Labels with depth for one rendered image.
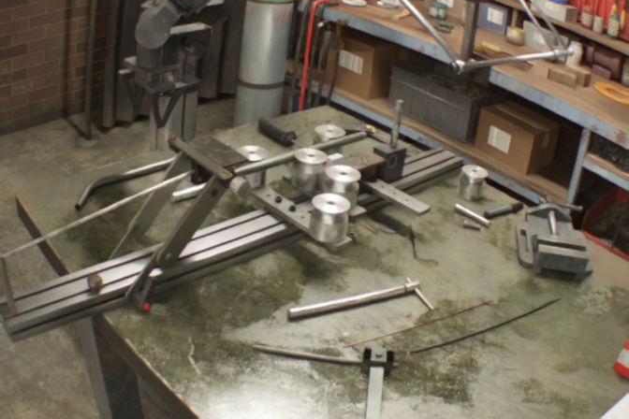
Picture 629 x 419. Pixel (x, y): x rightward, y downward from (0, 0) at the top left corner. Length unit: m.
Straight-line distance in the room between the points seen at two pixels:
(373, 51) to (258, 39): 0.48
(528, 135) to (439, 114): 0.42
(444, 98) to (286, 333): 1.85
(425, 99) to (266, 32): 0.71
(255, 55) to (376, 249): 1.94
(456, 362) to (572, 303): 0.25
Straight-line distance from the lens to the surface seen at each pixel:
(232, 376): 0.76
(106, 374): 1.20
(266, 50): 2.86
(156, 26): 0.98
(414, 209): 1.04
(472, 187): 1.19
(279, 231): 0.97
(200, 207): 0.83
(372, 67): 2.75
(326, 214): 0.92
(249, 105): 2.95
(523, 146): 2.41
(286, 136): 1.28
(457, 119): 2.55
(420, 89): 2.64
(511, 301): 0.96
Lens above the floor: 1.41
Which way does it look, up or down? 26 degrees down
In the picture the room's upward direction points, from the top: 7 degrees clockwise
